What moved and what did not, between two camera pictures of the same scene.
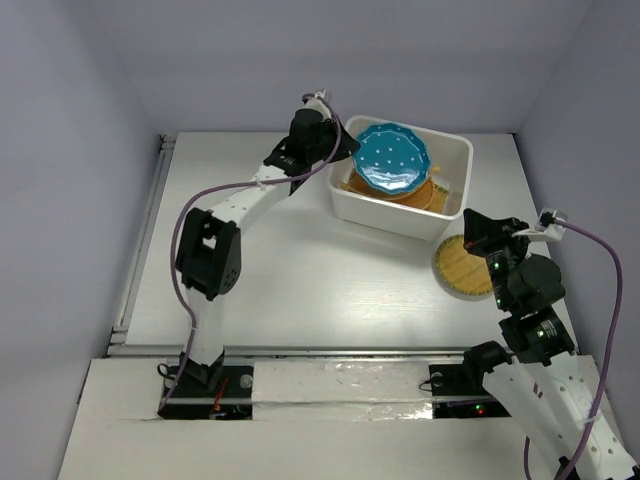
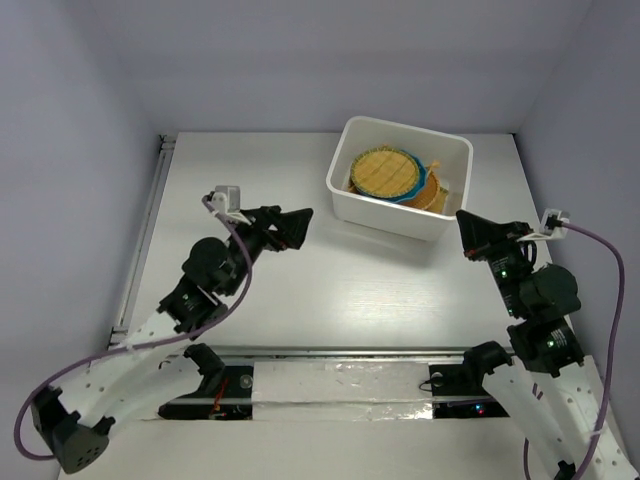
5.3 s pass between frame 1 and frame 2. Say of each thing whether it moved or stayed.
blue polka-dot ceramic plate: moved
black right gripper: stayed
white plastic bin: stayed
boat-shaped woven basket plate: stayed
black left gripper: moved
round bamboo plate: moved
